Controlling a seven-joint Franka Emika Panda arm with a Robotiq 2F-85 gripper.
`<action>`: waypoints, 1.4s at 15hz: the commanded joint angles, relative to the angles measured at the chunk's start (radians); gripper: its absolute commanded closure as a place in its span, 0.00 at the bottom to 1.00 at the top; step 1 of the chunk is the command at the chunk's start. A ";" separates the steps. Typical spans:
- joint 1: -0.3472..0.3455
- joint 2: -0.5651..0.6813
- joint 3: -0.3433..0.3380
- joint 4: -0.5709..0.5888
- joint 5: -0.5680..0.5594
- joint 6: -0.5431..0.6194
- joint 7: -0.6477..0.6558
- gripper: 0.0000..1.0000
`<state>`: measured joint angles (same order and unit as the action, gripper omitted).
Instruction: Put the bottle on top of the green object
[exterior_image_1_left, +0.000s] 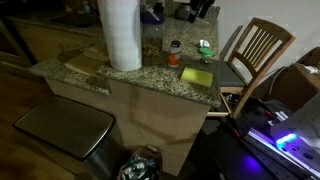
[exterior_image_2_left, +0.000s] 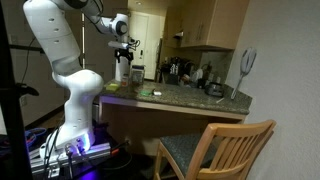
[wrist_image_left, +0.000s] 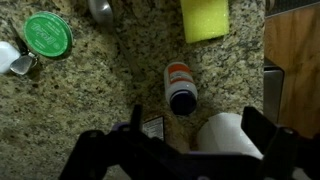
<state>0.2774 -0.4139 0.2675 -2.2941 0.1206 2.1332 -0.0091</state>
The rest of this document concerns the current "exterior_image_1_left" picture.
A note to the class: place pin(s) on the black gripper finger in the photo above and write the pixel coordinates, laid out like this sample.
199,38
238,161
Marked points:
205,10
193,14

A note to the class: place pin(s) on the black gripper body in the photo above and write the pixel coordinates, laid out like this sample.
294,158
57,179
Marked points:
202,1

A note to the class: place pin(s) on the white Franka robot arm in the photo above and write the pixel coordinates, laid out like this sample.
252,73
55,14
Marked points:
300,125

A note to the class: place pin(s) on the small white object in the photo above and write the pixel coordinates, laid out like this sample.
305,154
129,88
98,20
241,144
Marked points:
204,43

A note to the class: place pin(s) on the dark bowl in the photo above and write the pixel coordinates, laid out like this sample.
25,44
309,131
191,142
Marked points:
184,11

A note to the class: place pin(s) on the thin wooden stick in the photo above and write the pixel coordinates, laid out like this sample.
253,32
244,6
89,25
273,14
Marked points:
202,21

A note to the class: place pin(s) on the clear jar with blue lid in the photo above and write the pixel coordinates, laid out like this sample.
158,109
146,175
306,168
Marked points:
152,31

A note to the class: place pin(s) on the yellow green sponge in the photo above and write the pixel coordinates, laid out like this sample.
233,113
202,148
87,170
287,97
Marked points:
196,76

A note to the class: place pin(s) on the wooden chair with dark cushion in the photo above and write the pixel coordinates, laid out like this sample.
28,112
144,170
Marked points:
260,46

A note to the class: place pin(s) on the white paper towel roll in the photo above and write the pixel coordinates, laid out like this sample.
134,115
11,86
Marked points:
121,33

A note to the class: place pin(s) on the small wooden board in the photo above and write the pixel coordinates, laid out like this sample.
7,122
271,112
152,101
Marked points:
98,51

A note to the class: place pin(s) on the brown cardboard box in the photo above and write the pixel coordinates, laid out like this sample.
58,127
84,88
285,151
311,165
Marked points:
295,85

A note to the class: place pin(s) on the wooden cutting board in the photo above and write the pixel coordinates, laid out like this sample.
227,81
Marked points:
85,65

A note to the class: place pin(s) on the white item on box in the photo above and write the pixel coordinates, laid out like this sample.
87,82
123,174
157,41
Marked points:
311,69

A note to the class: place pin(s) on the metal robot mounting plate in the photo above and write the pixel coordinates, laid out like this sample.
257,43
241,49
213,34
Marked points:
266,148

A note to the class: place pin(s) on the bag of trash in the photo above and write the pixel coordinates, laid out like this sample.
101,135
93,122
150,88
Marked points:
141,165

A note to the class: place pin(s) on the stainless steel trash can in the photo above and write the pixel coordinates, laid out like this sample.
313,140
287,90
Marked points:
66,125

